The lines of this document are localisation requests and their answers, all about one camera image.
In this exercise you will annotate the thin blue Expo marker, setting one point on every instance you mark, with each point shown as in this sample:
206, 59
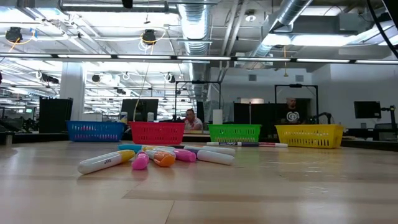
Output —
224, 144

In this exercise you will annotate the thin red Expo marker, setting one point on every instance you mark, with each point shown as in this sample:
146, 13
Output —
280, 144

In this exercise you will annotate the small black robot arm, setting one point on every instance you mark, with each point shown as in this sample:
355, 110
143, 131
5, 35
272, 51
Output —
323, 114

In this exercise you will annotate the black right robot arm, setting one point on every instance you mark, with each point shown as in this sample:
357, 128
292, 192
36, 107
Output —
394, 9

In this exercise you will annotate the black monitor on arm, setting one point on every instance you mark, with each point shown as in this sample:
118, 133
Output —
367, 109

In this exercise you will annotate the white column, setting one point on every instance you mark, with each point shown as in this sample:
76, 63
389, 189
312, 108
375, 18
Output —
73, 93

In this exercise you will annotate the black desk monitor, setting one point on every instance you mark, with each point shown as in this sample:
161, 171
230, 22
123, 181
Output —
146, 109

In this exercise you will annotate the white bottle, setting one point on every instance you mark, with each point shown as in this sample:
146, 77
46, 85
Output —
150, 117
124, 117

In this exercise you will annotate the person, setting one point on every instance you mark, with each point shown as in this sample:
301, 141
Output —
292, 107
191, 116

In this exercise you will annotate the black cabinet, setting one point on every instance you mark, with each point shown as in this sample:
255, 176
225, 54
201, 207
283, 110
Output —
56, 115

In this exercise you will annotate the blue plastic basket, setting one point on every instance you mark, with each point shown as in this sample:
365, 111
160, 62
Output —
94, 132

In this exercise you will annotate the red plastic basket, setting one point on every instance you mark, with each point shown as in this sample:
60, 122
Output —
157, 133

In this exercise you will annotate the thin marker light blue cap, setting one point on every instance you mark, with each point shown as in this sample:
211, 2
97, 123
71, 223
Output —
129, 147

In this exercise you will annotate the white cylinder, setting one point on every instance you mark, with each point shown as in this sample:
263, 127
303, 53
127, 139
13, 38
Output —
217, 116

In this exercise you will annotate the mini marker yellow cap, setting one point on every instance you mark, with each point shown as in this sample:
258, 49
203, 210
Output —
149, 148
99, 163

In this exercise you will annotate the mini marker pink cap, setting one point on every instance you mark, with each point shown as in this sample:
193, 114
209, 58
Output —
140, 161
186, 155

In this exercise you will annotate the mini marker orange cap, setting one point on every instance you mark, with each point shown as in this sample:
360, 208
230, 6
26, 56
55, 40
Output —
164, 160

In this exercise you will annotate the green plastic basket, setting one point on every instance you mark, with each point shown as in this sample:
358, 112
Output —
234, 133

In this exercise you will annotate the black partition panel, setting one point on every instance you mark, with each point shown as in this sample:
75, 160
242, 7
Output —
264, 115

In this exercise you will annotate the mini marker purple cap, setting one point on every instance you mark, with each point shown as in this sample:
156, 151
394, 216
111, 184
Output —
216, 157

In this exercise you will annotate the yellow plastic basket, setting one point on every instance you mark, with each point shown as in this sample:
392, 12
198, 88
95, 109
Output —
309, 136

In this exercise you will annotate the ribbed silver air duct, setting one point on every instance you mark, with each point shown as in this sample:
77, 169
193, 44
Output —
194, 18

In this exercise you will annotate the silver spiral air duct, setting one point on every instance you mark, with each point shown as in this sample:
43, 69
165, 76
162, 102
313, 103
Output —
292, 11

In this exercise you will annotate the grey rectangular duct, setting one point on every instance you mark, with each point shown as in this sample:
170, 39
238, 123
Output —
354, 21

